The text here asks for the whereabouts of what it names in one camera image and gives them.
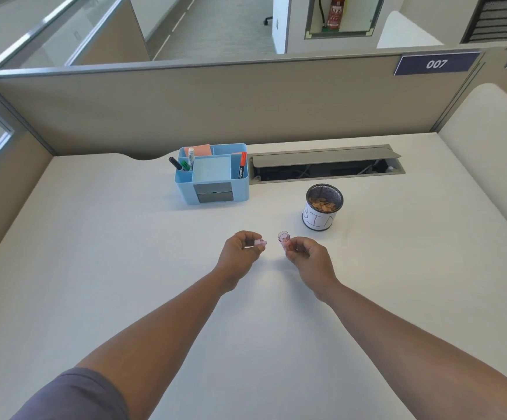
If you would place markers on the person's left hand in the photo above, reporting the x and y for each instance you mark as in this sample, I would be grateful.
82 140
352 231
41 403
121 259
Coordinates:
236 258

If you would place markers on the person's right hand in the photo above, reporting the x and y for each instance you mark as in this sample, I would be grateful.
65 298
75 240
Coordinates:
314 266

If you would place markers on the pink tube cap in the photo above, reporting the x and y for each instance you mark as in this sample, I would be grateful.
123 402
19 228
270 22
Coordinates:
260 244

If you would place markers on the small pink capped marker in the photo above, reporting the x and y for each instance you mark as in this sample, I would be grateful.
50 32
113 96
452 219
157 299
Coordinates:
283 240

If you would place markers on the black mesh cup white label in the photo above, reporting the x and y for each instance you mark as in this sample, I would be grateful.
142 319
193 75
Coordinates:
319 220

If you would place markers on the person's left forearm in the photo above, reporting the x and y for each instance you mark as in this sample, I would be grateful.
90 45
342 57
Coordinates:
161 345

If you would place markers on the person's right forearm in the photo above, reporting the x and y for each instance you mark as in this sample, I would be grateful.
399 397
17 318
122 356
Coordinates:
411 349

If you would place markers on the grey organizer drawer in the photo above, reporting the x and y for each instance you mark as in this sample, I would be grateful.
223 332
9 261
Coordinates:
213 192

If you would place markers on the blue desk organizer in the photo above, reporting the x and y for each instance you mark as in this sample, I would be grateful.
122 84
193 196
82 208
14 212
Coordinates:
183 190

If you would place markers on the light blue note block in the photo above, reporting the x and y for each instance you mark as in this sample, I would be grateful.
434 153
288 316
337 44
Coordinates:
212 169

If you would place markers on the red capped black marker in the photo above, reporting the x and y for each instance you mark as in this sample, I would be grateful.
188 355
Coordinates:
242 166

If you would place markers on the green marker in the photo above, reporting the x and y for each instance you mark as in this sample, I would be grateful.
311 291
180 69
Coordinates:
185 166

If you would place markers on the white correction pen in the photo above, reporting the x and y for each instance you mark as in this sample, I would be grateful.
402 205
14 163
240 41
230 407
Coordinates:
191 155

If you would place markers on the pink sticky notes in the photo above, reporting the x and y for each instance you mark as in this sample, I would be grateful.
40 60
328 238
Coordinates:
201 150

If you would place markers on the beige desk partition panel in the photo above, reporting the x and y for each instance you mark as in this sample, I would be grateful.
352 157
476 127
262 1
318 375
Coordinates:
236 104

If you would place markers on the grey left shirt sleeve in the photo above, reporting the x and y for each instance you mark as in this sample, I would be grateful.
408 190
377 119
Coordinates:
74 398

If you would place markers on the black office chair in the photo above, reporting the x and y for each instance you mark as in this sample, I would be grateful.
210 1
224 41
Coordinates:
268 20

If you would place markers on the beige partition with glass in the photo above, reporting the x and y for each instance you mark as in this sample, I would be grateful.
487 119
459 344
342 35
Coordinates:
4 183

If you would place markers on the beige glass topped partition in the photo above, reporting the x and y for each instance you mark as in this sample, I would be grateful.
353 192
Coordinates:
113 43

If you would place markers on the red fire extinguisher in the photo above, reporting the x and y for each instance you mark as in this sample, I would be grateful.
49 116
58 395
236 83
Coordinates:
335 13

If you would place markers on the black stacked trays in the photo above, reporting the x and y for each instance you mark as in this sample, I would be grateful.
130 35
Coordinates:
498 21

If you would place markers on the fire extinguisher wall cabinet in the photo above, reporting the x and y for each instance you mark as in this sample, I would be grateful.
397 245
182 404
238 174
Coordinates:
362 17

